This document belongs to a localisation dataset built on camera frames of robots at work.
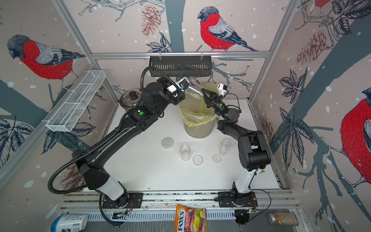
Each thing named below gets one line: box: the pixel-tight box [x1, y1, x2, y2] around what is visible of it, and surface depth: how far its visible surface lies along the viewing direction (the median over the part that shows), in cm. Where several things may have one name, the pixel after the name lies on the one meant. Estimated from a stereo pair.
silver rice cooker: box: [119, 87, 142, 111], surface depth 100 cm
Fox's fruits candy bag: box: [174, 204, 208, 232], surface depth 67 cm
